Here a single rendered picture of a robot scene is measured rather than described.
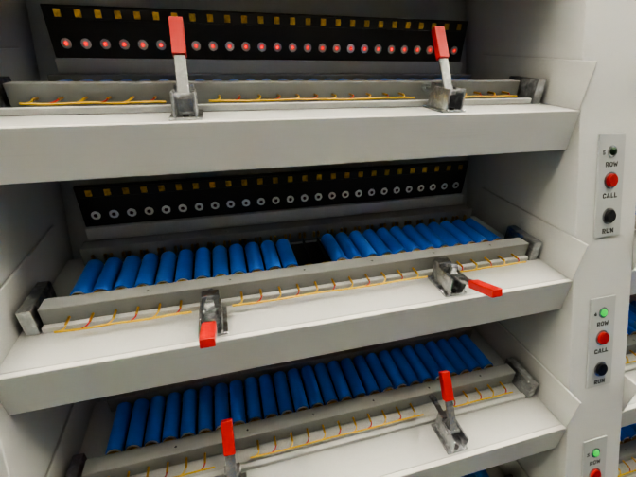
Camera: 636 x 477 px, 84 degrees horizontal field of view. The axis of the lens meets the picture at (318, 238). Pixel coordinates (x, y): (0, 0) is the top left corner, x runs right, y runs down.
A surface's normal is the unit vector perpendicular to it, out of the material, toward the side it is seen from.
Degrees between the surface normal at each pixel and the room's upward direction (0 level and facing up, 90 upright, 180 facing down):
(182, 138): 111
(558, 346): 90
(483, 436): 21
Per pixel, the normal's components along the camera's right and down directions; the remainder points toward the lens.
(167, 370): 0.25, 0.47
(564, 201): -0.97, 0.11
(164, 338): 0.02, -0.88
